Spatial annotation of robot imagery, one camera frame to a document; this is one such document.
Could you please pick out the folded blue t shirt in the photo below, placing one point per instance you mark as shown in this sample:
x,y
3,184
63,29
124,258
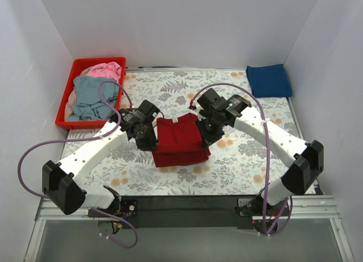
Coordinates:
x,y
269,81

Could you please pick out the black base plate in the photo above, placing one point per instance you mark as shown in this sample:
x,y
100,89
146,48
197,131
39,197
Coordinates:
x,y
190,211

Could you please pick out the pink t shirt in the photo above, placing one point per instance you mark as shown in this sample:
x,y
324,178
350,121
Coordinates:
x,y
111,70

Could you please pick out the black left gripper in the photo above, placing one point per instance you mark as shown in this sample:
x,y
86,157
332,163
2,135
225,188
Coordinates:
x,y
148,141

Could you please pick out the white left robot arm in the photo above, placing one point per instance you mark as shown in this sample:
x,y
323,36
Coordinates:
x,y
62,182

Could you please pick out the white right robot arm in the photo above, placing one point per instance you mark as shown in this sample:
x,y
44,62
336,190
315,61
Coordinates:
x,y
304,161

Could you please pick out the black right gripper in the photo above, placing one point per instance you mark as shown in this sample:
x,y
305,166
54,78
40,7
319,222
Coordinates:
x,y
209,136

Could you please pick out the grey blue t shirt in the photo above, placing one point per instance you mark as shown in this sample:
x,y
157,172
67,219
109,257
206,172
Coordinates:
x,y
88,105

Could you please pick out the red plastic bin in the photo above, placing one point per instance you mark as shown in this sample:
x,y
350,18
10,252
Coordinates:
x,y
78,66

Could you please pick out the aluminium frame rail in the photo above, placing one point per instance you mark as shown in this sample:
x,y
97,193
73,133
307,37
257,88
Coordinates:
x,y
192,228

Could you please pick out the beige t shirt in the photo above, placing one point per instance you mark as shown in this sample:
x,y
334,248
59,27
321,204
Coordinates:
x,y
73,97

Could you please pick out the red t shirt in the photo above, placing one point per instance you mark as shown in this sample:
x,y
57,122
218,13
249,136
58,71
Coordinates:
x,y
179,142

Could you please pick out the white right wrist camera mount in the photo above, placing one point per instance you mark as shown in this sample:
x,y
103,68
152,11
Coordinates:
x,y
197,109

